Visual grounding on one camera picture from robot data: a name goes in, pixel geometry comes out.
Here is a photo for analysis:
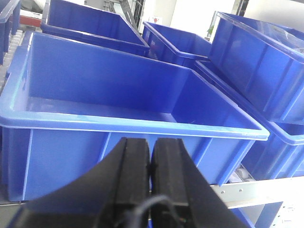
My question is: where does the blue crate rear left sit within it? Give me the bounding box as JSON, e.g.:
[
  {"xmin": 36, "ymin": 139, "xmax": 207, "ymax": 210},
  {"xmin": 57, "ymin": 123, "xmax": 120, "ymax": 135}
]
[{"xmin": 40, "ymin": 0, "xmax": 150, "ymax": 57}]

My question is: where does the blue lower plastic crate right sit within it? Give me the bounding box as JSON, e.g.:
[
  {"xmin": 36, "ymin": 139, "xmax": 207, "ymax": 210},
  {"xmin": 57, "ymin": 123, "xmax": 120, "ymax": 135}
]
[{"xmin": 194, "ymin": 60, "xmax": 304, "ymax": 181}]

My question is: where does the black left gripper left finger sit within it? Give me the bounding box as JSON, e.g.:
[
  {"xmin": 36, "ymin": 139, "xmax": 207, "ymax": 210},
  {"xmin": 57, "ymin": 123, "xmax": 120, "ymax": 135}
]
[{"xmin": 9, "ymin": 137, "xmax": 150, "ymax": 228}]

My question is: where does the blue plastic crate left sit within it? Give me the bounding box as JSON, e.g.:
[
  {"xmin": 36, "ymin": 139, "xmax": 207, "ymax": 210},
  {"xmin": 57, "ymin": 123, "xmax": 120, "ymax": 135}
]
[{"xmin": 0, "ymin": 31, "xmax": 269, "ymax": 201}]

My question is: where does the steel rack crossbar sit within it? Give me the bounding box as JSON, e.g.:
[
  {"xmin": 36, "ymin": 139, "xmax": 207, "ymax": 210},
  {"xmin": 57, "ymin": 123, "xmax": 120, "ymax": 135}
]
[{"xmin": 211, "ymin": 176, "xmax": 304, "ymax": 209}]

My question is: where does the blue crate far left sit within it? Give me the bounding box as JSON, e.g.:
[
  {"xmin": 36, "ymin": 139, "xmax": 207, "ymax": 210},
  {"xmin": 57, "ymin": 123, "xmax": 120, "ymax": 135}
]
[{"xmin": 0, "ymin": 0, "xmax": 21, "ymax": 65}]

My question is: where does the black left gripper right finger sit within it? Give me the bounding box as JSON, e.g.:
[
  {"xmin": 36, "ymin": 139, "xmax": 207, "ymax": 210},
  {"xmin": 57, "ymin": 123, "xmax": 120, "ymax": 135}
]
[{"xmin": 151, "ymin": 138, "xmax": 246, "ymax": 228}]

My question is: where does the blue crate rear middle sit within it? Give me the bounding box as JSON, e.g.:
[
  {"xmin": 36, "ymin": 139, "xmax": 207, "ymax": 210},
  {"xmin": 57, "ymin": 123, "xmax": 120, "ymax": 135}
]
[{"xmin": 142, "ymin": 21, "xmax": 212, "ymax": 69}]

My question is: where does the blue stacked plastic crate right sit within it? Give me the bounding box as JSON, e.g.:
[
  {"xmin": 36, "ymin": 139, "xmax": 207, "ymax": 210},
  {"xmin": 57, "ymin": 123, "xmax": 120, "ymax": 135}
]
[{"xmin": 209, "ymin": 12, "xmax": 304, "ymax": 124}]

